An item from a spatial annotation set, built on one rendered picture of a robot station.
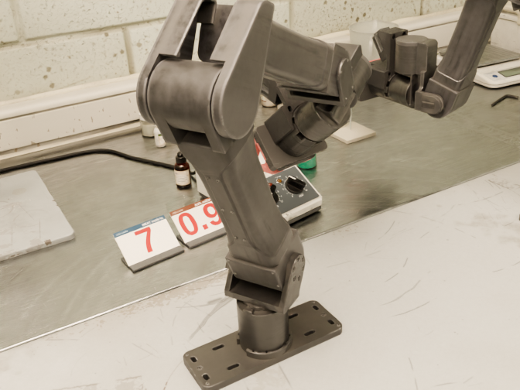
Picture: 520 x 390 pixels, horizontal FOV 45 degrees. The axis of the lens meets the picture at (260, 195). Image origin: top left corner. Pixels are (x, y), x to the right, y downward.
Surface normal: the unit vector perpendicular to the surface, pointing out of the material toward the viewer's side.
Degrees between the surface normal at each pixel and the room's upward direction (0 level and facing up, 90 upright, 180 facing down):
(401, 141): 0
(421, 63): 90
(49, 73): 90
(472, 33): 91
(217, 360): 0
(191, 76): 39
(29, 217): 0
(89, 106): 90
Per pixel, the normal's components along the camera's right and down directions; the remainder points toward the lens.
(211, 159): -0.43, 0.75
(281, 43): 0.89, 0.14
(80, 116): 0.50, 0.39
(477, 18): -0.65, 0.47
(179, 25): -0.36, -0.40
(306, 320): -0.05, -0.88
